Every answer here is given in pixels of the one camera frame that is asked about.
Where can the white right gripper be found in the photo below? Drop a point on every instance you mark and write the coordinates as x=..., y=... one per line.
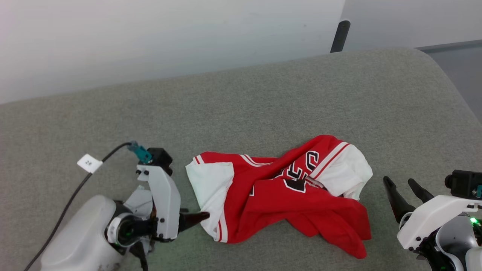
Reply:
x=429, y=218

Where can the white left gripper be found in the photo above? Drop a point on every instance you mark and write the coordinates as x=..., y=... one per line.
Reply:
x=165, y=203

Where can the red white basketball jersey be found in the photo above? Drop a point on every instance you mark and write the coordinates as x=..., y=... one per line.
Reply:
x=275, y=203

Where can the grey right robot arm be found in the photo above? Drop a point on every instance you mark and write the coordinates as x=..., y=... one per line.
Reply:
x=455, y=241

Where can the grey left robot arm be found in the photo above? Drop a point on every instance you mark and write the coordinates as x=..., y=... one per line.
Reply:
x=79, y=237

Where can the grey fabric sofa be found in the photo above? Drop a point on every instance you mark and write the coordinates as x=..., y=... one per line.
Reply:
x=263, y=98

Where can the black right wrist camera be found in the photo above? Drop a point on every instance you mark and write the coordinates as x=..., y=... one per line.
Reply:
x=463, y=184

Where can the teal right camera connector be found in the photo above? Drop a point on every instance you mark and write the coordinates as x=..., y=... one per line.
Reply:
x=479, y=191

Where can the light grey wall panel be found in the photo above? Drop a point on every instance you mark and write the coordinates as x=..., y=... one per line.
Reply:
x=410, y=22

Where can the dark grey round post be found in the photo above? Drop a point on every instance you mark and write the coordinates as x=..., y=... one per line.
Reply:
x=340, y=36

